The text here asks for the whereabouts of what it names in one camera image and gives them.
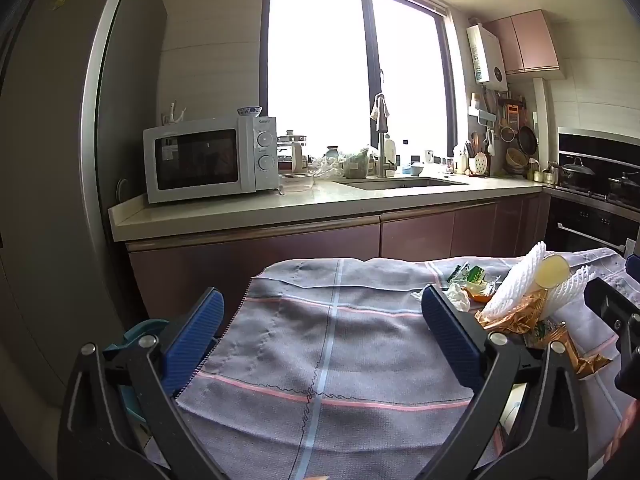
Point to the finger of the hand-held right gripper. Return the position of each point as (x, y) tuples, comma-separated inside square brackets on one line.
[(634, 265), (607, 305)]

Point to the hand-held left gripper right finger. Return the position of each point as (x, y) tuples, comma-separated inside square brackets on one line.
[(450, 340)]

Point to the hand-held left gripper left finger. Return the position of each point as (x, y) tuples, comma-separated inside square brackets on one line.
[(195, 340)]

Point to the white tissue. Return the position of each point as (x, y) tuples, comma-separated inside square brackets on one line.
[(457, 297)]

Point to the teal plastic bin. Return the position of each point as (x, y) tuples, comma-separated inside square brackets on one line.
[(142, 326)]

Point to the green snack wrapper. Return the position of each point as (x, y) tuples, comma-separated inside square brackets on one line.
[(470, 274)]

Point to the white foam fruit net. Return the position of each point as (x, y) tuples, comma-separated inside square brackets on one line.
[(515, 285), (570, 290)]

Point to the person's right forearm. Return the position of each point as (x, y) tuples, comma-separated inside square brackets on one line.
[(622, 435)]

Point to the black built-in oven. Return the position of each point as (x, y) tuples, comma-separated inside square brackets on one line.
[(585, 225)]

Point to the black cooking pot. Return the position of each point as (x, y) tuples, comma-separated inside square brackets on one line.
[(625, 187)]

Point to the grey checked cloth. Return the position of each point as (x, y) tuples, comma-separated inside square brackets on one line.
[(350, 360)]

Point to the black wok with lid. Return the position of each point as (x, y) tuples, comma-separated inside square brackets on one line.
[(575, 175)]

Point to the kitchen counter with pink cabinets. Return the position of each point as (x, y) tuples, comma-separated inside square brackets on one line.
[(300, 250)]

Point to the kitchen sink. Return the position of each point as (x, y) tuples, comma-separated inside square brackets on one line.
[(405, 183)]

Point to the hanging black pan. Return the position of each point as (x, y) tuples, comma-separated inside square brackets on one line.
[(527, 141)]

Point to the white microwave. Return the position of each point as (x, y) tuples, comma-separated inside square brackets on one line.
[(200, 160)]

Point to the clear glass dish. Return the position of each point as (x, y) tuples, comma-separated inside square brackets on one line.
[(296, 182)]

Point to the plastic bag of greens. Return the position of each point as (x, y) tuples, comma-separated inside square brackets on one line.
[(350, 165)]

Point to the steel faucet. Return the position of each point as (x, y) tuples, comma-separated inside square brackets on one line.
[(381, 145)]

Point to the grey refrigerator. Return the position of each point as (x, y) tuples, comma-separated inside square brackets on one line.
[(50, 160)]

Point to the blue patterned white bowl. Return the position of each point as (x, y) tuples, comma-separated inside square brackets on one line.
[(249, 110)]

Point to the white water heater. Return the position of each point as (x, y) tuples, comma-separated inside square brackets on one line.
[(486, 55)]

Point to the kitchen window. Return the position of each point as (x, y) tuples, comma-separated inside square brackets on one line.
[(320, 60)]

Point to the white antler wall hook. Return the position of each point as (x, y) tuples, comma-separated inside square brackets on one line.
[(172, 116)]

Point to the pink wall cabinet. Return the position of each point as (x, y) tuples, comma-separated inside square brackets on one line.
[(525, 42)]

